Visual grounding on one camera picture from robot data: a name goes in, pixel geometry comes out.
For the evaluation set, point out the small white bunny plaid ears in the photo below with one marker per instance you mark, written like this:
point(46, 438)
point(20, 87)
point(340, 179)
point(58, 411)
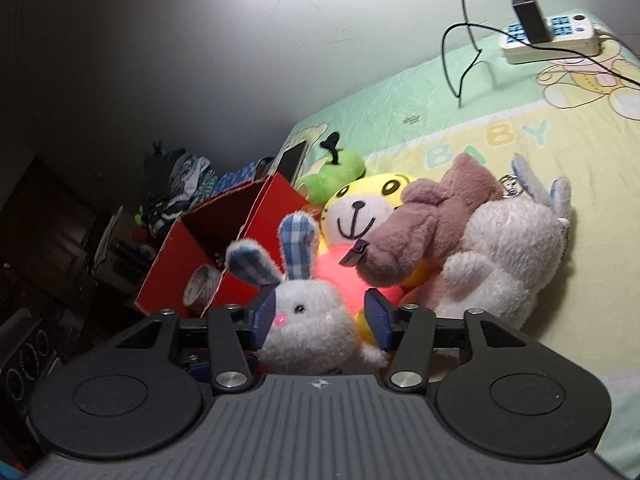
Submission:
point(312, 331)

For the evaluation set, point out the blue white patterned cloth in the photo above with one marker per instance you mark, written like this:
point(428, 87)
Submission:
point(255, 170)

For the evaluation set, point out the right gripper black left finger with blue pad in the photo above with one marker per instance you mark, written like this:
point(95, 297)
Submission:
point(216, 353)

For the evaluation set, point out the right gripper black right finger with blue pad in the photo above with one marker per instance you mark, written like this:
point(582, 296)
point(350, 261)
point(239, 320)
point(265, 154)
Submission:
point(412, 333)

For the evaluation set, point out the black power adapter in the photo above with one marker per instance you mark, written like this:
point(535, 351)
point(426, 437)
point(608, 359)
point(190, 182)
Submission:
point(532, 20)

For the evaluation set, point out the pile of folded clothes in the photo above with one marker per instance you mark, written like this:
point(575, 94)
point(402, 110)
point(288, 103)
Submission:
point(172, 182)

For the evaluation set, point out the white power strip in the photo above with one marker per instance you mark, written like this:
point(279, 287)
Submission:
point(572, 36)

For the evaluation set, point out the green frog plush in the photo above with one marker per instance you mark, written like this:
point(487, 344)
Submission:
point(338, 168)

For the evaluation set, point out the red cardboard box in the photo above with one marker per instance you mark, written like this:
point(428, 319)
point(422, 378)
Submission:
point(202, 236)

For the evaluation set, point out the pastel baby print blanket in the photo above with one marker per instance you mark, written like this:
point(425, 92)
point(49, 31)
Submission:
point(574, 118)

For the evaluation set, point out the mauve brown plush dog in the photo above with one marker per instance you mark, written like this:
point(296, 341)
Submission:
point(425, 230)

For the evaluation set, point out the yellow tiger plush pink shirt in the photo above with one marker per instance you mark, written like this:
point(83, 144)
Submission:
point(351, 213)

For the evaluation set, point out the large white fluffy bunny plush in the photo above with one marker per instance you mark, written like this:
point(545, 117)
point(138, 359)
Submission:
point(511, 249)

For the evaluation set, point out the black smartphone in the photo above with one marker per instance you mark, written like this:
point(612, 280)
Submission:
point(289, 162)

